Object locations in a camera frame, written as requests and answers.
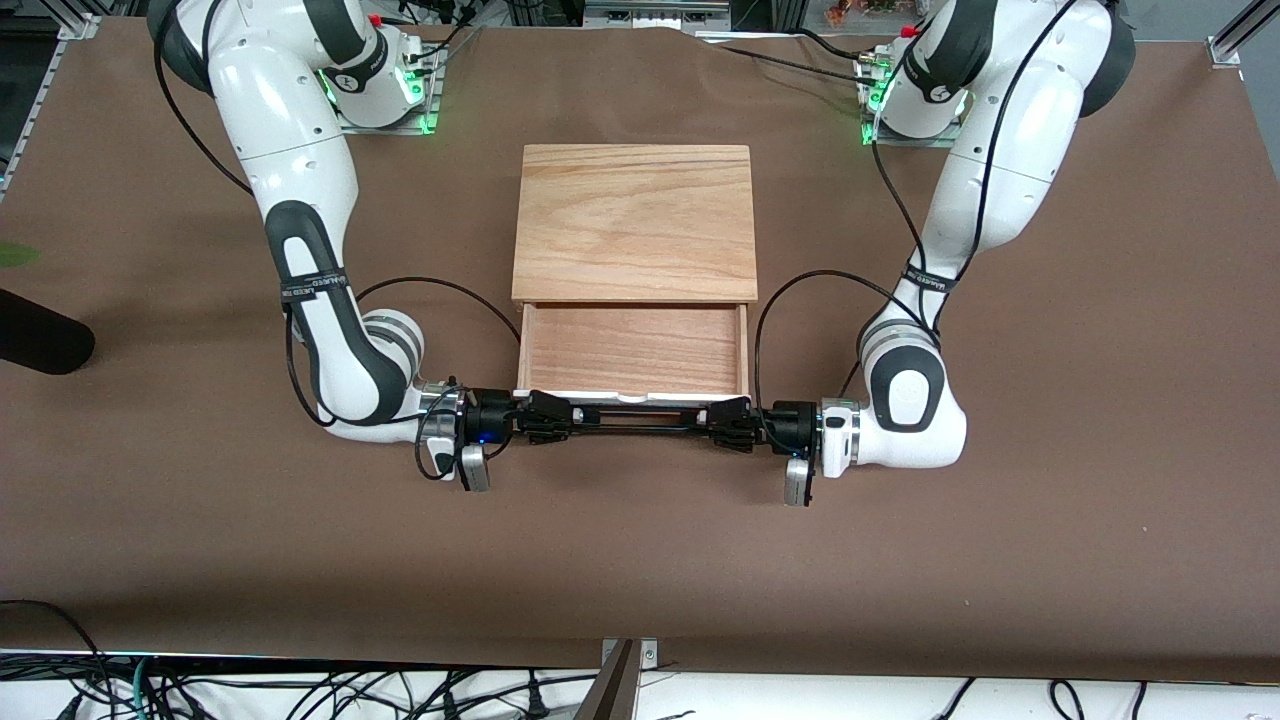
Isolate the aluminium corner profile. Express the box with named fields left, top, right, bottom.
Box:
left=1208, top=0, right=1280, bottom=67

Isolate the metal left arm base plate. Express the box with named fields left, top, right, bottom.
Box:
left=860, top=55, right=967, bottom=149

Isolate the wooden drawer with black handle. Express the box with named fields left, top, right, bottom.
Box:
left=511, top=300, right=751, bottom=409

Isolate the grey equipment box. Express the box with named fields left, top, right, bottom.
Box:
left=583, top=0, right=733, bottom=31

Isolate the black right arm cable strap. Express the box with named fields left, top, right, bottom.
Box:
left=279, top=268, right=348, bottom=306

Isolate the black looped cable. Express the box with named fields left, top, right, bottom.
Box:
left=0, top=598, right=105, bottom=720

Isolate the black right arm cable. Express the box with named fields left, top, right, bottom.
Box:
left=150, top=0, right=521, bottom=483

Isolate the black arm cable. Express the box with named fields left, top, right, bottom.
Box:
left=150, top=0, right=521, bottom=483
left=752, top=0, right=1086, bottom=406

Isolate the small metal bracket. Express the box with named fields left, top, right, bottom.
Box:
left=600, top=638, right=660, bottom=669

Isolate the aluminium frame rail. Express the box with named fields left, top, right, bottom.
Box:
left=0, top=15, right=76, bottom=191

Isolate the black base power cable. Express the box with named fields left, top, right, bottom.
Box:
left=700, top=38, right=869, bottom=81

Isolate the brown paper table cover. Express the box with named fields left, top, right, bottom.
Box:
left=0, top=15, right=1280, bottom=686

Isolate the wooden drawer cabinet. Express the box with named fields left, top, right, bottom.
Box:
left=511, top=144, right=759, bottom=309

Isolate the black cylindrical object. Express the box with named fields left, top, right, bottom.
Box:
left=0, top=288, right=97, bottom=377

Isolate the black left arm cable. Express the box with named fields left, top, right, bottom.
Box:
left=752, top=0, right=1086, bottom=406

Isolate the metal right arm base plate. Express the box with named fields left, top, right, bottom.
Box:
left=333, top=40, right=442, bottom=136

